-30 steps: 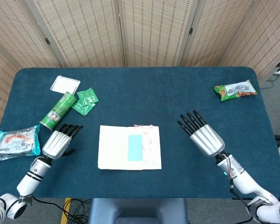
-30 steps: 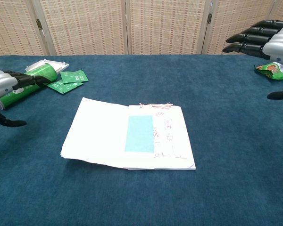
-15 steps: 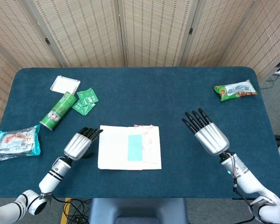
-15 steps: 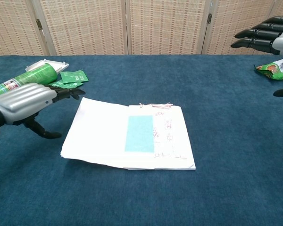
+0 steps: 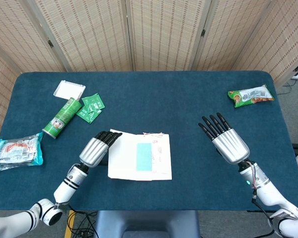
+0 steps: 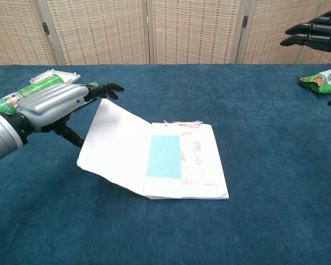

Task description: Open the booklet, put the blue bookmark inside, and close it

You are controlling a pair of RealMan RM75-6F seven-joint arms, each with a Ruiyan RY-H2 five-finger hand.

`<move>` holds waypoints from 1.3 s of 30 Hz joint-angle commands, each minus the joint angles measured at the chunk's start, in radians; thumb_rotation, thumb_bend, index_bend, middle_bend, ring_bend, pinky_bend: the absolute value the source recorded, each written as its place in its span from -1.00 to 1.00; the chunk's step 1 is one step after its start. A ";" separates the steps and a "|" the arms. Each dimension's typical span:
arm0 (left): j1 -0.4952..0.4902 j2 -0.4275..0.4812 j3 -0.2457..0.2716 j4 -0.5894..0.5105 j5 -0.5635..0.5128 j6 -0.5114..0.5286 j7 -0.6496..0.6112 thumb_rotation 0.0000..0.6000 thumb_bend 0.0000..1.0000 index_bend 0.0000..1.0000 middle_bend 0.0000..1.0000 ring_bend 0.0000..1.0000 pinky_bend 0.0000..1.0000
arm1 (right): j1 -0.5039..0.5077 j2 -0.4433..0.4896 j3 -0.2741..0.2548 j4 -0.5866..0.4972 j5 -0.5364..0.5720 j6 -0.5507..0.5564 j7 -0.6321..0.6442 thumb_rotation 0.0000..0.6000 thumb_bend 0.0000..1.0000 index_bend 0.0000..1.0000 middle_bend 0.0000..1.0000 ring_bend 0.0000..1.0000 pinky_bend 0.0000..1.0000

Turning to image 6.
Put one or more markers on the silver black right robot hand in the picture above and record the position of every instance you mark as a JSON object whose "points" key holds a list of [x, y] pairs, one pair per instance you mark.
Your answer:
{"points": [[317, 36]]}

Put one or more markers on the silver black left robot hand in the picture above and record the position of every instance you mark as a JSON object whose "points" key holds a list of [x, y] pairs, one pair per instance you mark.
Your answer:
{"points": [[52, 105]]}

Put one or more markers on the yellow and white notebook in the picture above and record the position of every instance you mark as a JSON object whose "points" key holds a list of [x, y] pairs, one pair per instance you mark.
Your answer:
{"points": [[113, 143]]}

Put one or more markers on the light blue tasselled bookmark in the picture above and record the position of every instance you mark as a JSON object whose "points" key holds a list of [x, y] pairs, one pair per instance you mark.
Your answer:
{"points": [[164, 157]]}

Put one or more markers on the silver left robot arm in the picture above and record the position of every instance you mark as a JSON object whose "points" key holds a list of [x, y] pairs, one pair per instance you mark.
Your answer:
{"points": [[2, 138]]}

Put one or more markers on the green cylindrical snack can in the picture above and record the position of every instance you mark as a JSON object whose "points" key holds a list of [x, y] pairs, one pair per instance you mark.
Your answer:
{"points": [[36, 88]]}

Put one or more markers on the white plastic tray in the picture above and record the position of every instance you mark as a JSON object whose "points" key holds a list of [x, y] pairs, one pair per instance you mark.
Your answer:
{"points": [[70, 77]]}

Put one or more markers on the green snack bag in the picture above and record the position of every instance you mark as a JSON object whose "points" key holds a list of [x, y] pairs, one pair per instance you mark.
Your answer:
{"points": [[325, 82]]}

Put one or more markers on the brass screen hinge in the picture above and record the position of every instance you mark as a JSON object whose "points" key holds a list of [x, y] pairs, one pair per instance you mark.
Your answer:
{"points": [[45, 28], [245, 21]]}

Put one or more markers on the woven bamboo folding screen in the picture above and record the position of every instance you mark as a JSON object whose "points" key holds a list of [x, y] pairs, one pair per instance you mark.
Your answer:
{"points": [[99, 27]]}

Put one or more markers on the blue velvet table cloth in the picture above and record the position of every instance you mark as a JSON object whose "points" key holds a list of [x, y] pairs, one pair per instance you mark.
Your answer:
{"points": [[71, 220]]}

